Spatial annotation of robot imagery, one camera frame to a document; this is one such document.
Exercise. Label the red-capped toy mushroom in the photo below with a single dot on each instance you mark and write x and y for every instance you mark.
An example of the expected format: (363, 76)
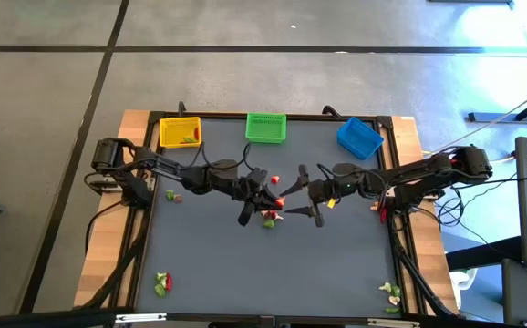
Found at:
(272, 215)

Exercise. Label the metal bracket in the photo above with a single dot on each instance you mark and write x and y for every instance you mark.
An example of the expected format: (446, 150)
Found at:
(140, 317)
(393, 322)

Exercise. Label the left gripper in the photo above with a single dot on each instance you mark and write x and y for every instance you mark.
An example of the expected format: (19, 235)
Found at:
(253, 191)

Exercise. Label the orange-red toy chili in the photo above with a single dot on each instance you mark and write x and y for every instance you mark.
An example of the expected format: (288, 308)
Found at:
(281, 201)

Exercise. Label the yellow tag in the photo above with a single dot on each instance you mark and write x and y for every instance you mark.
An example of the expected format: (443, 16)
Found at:
(332, 202)

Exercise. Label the brown-capped toy mushroom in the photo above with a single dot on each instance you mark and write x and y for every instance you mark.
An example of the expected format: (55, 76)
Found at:
(178, 198)
(265, 213)
(280, 218)

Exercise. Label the wooden table side board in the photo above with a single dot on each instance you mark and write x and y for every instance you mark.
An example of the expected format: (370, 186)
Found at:
(430, 255)
(104, 255)

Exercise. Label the blue plastic basket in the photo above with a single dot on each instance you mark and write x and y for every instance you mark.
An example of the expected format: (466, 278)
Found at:
(359, 139)

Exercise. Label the green plastic basket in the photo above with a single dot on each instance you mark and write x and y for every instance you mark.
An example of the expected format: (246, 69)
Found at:
(265, 132)

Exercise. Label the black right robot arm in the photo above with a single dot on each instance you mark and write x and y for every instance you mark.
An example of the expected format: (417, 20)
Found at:
(409, 173)

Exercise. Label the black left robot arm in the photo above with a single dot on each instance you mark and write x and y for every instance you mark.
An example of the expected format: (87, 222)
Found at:
(172, 169)

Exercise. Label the white toy mushroom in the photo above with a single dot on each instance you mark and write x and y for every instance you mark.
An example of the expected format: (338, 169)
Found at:
(385, 287)

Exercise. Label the red toy chili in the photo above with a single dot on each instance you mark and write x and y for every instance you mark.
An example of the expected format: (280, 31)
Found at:
(383, 215)
(196, 133)
(168, 282)

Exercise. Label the black support strut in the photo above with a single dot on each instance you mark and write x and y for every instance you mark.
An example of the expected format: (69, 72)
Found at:
(420, 284)
(122, 266)

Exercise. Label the yellow plastic basket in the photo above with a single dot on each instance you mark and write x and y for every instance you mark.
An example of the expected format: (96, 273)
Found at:
(172, 136)

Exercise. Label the black clamp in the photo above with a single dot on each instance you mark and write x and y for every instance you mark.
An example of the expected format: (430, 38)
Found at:
(332, 111)
(181, 109)

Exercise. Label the green toy chili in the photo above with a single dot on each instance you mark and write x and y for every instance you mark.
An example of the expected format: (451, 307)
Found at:
(189, 140)
(392, 310)

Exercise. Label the black stand leg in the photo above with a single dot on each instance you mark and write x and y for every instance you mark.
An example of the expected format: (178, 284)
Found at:
(482, 255)

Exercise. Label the dark metal stand base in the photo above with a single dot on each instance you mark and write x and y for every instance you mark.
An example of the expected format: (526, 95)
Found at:
(496, 117)

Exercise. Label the black horizontal bar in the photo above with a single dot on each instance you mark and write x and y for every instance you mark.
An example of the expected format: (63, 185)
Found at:
(40, 319)

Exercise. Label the white plastic object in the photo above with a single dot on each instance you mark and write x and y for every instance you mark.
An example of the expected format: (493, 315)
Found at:
(463, 279)

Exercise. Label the peach toy mushroom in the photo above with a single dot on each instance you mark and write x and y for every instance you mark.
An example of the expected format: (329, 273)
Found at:
(375, 208)

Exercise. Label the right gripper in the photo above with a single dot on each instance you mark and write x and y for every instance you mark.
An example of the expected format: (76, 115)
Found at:
(325, 191)

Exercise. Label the black table frame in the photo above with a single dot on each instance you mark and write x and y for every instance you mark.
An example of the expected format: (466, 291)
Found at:
(227, 116)

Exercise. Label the small red toy vegetable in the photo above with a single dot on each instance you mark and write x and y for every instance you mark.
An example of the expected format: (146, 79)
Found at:
(275, 179)

